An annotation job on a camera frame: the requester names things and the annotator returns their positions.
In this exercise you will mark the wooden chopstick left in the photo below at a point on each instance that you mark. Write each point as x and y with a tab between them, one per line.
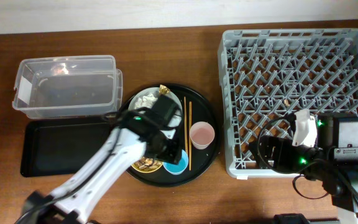
185	125

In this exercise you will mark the light blue cup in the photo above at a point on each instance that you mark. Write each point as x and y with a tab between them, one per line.
177	169

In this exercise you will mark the round black tray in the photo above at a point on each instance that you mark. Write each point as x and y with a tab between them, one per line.
202	110

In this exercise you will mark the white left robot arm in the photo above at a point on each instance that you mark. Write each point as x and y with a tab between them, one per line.
77	197

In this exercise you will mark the gold snack wrapper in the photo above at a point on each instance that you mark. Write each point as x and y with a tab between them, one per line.
163	90

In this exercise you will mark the clear plastic bin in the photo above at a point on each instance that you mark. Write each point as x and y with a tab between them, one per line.
57	87

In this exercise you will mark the yellow bowl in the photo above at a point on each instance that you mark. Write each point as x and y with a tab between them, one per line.
146	166

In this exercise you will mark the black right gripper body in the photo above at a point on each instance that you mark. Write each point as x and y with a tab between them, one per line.
299	158

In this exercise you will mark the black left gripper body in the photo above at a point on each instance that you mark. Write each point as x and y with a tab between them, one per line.
161	147

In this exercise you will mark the crumpled white tissue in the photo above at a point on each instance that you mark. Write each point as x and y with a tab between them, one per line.
146	101

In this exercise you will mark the black rectangular tray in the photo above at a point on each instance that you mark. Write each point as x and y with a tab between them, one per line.
61	146

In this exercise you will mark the pink cup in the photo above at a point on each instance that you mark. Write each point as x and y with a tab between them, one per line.
202	134

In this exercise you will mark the grey dishwasher rack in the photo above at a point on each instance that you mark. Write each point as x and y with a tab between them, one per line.
315	69

